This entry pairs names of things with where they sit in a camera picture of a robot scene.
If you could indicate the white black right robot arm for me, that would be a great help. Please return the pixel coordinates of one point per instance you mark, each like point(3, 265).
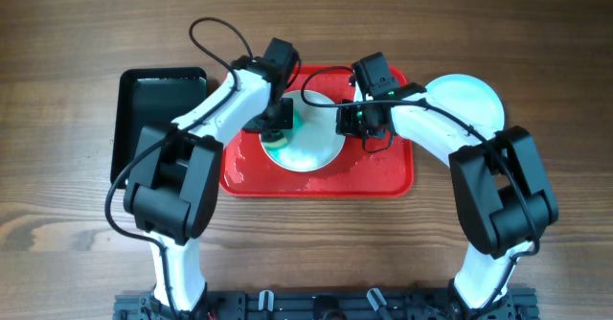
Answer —
point(504, 199)

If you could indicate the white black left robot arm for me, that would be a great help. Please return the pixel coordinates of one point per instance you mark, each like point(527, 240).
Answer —
point(171, 185)

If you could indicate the green yellow sponge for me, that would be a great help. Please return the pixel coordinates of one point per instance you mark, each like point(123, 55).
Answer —
point(273, 139)

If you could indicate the light green stained plate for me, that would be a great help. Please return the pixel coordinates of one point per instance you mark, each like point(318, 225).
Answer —
point(469, 97)

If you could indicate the white stained plate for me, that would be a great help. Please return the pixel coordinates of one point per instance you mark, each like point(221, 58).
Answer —
point(312, 142)

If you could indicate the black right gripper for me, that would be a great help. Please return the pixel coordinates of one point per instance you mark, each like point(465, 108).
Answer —
point(344, 126)

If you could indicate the black plastic tray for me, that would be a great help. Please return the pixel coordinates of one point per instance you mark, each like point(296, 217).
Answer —
point(148, 97)

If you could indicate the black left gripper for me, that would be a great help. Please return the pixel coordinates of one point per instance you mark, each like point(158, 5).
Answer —
point(285, 122)

